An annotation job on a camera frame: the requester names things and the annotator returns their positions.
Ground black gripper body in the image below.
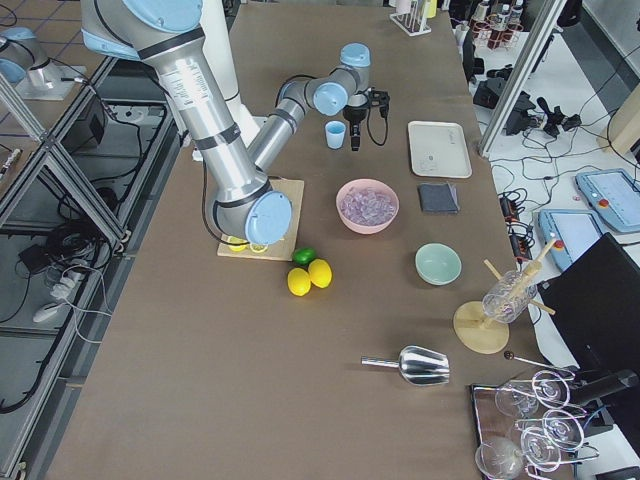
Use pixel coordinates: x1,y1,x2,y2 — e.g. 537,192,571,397
342,88,390,138

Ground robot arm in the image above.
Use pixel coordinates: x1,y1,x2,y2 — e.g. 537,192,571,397
81,1,371,245
1,27,74,101

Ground pile of clear ice cubes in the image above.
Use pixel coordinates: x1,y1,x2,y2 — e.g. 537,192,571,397
339,187,397,226

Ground blue teach pendant near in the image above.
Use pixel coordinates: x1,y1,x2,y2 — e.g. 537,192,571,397
538,209,609,272

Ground wooden cutting board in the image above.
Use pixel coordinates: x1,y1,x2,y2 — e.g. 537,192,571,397
217,179,304,261

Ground light blue plastic cup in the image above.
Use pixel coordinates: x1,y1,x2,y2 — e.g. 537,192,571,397
324,120,346,150

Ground lemon half lower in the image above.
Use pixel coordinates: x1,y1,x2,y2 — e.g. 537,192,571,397
226,236,249,252

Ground black framed tray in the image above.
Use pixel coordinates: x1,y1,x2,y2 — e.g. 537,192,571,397
468,381,546,480

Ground grey folded cloth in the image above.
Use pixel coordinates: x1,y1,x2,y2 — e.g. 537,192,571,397
418,183,459,214

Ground lemon half upper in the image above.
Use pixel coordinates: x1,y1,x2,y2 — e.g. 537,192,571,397
249,243,268,254

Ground clear glass on stand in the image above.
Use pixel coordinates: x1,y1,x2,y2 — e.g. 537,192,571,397
482,271,536,324

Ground yellow lemon upper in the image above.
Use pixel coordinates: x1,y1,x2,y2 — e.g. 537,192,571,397
307,259,333,288

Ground pink bowl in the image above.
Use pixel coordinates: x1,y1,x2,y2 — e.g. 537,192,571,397
336,178,399,234

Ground wooden glass rack stand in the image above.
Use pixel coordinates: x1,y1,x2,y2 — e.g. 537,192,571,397
453,238,556,354

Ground white wire cup rack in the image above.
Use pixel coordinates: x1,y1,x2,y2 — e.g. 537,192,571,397
389,0,437,37

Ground metal ice scoop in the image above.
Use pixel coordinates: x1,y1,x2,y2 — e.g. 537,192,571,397
361,345,450,387

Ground blue teach pendant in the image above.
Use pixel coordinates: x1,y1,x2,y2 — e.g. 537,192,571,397
538,209,609,272
575,168,639,233

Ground green bowl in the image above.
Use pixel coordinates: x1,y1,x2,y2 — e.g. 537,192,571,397
415,243,462,286

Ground green lime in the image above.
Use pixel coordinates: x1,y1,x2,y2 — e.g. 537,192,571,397
292,247,317,266

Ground cream rabbit tray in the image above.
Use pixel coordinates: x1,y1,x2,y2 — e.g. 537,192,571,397
407,120,472,179

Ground yellow lemon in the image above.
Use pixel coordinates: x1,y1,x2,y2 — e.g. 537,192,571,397
287,267,311,297
307,259,333,288

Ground lemon half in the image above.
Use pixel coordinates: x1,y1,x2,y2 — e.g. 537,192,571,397
249,243,268,254
226,236,249,252

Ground black monitor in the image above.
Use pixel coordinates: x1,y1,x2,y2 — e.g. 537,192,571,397
538,234,639,373

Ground blue teach pendant far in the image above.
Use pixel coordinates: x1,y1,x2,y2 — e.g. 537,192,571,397
575,168,639,233

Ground yellow lemon lower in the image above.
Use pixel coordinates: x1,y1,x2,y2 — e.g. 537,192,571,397
287,267,311,297

